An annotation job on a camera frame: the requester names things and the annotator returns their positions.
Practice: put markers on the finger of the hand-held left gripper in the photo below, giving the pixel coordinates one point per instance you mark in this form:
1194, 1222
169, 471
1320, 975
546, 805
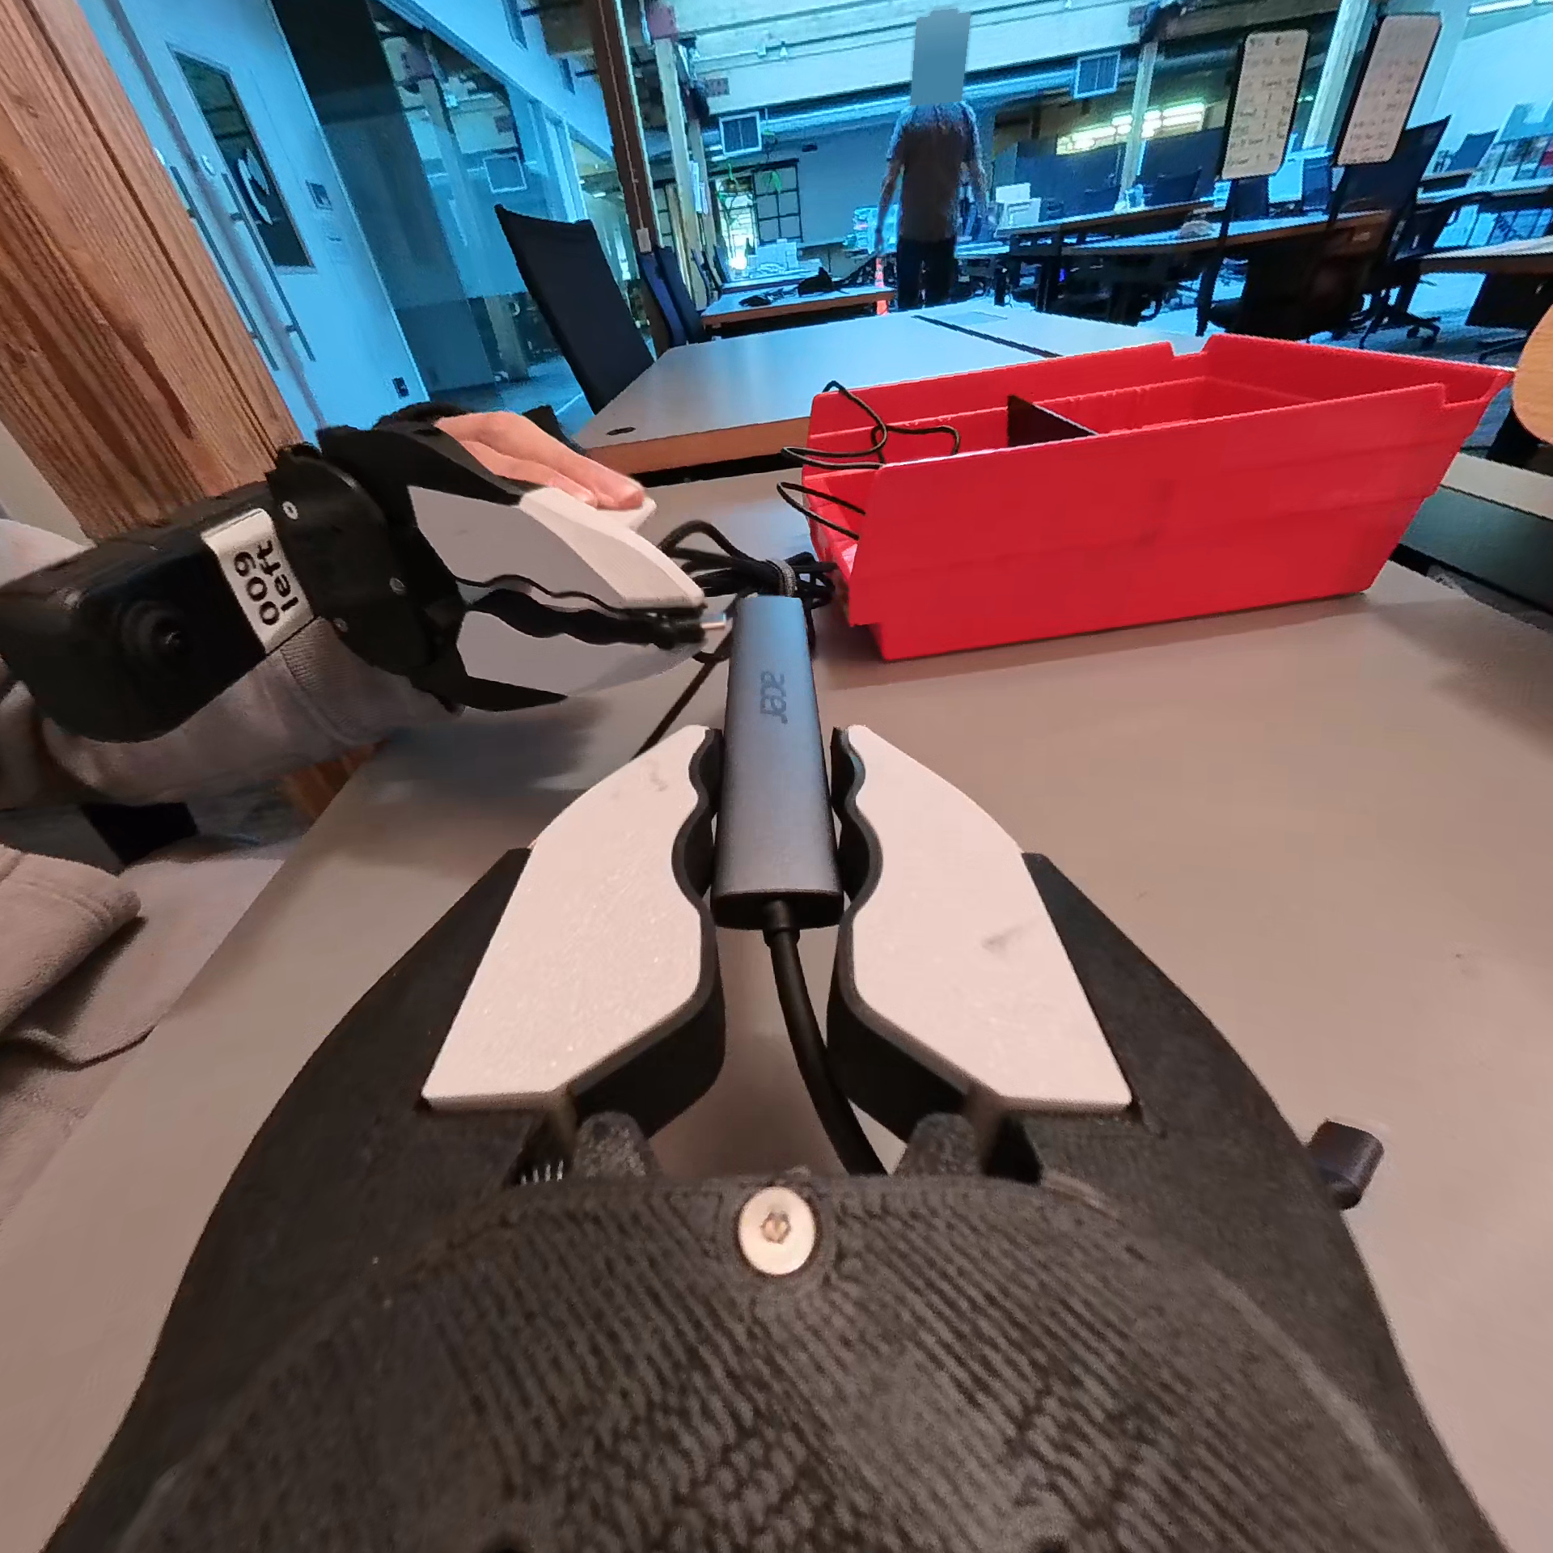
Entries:
572, 664
572, 546

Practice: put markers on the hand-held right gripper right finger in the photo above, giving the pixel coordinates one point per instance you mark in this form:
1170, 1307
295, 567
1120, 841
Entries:
972, 949

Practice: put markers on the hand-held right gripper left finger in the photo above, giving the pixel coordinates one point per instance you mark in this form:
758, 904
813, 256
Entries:
572, 949

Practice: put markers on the dark grey usb hub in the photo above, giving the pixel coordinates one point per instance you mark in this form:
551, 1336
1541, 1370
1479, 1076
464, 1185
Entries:
777, 755

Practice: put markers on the black usb plug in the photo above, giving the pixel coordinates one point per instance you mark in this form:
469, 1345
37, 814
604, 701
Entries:
1350, 1160

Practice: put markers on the pale neighbouring desk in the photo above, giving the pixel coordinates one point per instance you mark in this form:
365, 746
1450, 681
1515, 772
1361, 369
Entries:
754, 389

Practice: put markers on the person's left hand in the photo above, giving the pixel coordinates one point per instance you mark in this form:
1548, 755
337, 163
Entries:
533, 458

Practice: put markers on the black office chair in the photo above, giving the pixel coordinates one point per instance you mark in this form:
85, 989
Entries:
572, 302
1384, 208

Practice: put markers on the wooden pillar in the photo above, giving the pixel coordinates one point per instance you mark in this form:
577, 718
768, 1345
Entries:
107, 266

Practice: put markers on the glass door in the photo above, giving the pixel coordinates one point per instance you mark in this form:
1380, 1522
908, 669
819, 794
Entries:
245, 184

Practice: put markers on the red plastic bin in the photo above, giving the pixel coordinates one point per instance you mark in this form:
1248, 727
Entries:
1127, 533

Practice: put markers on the person's grey clothing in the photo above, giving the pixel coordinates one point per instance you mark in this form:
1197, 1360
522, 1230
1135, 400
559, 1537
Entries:
60, 933

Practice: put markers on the wooden board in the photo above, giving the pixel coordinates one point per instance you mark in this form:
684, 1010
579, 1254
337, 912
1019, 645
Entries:
1539, 394

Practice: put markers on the white note sheet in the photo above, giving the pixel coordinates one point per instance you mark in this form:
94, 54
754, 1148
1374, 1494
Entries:
1264, 106
1390, 94

